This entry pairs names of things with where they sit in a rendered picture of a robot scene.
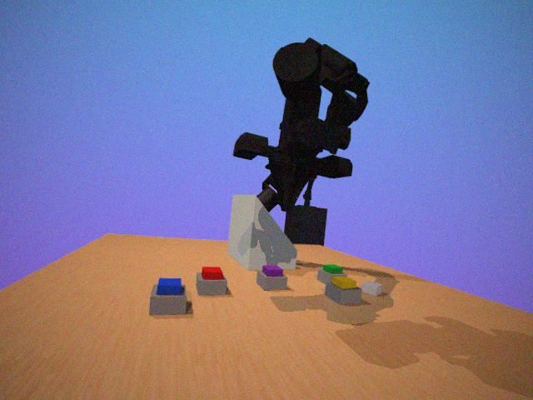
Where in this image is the red button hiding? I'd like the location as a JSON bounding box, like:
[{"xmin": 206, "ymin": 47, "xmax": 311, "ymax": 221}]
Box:
[{"xmin": 196, "ymin": 267, "xmax": 227, "ymax": 296}]

